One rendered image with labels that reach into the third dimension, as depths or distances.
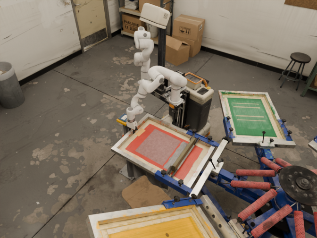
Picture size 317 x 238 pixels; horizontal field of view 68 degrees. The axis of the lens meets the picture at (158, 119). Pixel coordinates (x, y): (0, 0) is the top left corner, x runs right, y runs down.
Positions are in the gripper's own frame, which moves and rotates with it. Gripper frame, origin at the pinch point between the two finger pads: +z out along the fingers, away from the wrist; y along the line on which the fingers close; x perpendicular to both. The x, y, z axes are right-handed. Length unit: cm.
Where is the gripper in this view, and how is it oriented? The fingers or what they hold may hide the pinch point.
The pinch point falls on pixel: (132, 131)
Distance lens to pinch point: 232.8
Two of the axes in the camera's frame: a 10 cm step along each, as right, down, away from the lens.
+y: -8.4, -3.8, 3.8
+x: -5.4, 5.7, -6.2
